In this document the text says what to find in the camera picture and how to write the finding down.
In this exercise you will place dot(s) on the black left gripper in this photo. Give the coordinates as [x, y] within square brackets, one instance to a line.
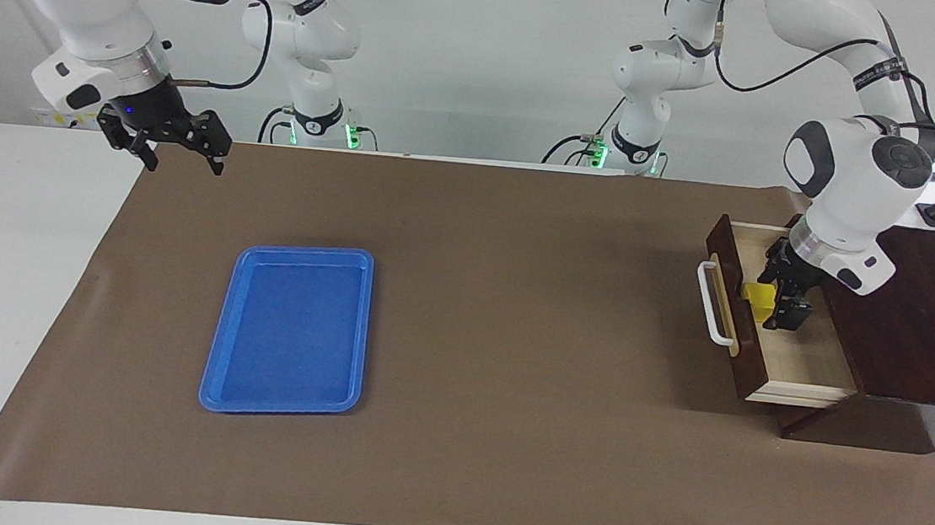
[797, 270]

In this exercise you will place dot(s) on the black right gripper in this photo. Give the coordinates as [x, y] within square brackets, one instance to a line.
[156, 113]

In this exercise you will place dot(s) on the yellow cube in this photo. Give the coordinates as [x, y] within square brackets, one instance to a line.
[760, 303]

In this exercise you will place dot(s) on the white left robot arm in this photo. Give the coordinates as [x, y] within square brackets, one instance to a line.
[857, 161]

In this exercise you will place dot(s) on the white socket box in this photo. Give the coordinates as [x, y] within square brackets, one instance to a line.
[57, 119]

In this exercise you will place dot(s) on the dark wooden cabinet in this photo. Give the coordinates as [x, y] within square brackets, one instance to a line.
[918, 336]

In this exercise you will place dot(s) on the blue plastic tray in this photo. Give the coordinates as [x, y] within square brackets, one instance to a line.
[292, 332]

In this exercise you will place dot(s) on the brown table mat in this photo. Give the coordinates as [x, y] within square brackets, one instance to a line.
[507, 384]

